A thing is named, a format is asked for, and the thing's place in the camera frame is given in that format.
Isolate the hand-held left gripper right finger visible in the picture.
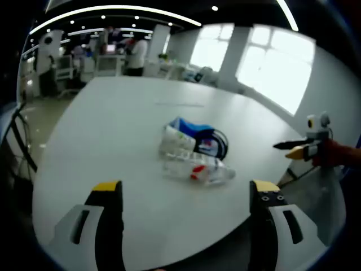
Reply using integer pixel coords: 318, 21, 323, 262
248, 179, 328, 271

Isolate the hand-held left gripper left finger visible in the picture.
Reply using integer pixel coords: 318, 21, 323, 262
46, 180, 127, 271

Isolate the black cable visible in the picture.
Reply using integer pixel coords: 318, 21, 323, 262
193, 128, 230, 161

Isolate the blue tissue packet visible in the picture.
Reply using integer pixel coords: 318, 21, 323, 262
197, 137, 221, 155

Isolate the clear water bottle red label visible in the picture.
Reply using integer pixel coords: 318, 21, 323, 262
162, 157, 236, 186

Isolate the wet wipes packet blue lid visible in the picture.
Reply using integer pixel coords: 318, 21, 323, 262
168, 116, 217, 139

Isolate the white cup green print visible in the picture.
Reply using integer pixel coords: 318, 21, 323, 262
159, 125, 198, 159

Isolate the white tabletop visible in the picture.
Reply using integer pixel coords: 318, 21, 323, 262
30, 75, 308, 269

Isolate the person's right hand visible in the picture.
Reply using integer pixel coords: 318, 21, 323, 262
312, 138, 344, 168

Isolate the large bright window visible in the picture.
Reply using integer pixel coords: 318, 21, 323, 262
190, 24, 316, 115

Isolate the black chair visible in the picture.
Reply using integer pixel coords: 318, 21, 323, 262
4, 103, 39, 173

